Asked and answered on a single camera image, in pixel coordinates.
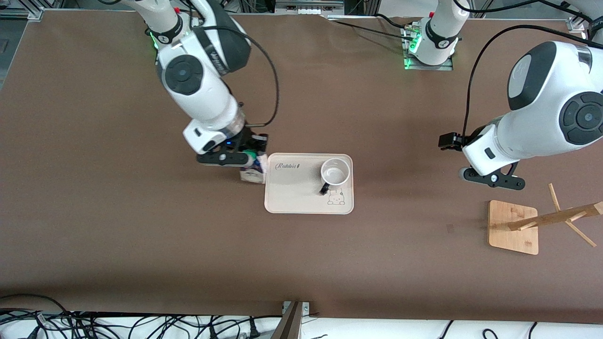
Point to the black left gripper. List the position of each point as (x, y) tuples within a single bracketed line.
[(453, 141)]

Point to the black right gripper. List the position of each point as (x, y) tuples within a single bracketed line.
[(248, 141)]

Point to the blue white milk carton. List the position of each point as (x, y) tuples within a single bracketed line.
[(252, 175)]

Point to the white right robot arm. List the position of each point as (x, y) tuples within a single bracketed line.
[(198, 80)]

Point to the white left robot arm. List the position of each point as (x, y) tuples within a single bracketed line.
[(541, 117)]

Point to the wooden cup rack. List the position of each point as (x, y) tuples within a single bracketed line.
[(511, 228)]

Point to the cream rabbit print tray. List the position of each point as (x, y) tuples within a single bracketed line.
[(301, 197)]

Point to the white power strip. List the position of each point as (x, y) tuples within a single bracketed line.
[(308, 5)]

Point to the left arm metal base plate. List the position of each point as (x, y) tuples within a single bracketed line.
[(426, 66)]

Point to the aluminium corner bracket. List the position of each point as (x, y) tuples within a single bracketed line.
[(575, 24)]

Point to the aluminium profile post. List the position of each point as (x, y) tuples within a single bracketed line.
[(289, 325)]

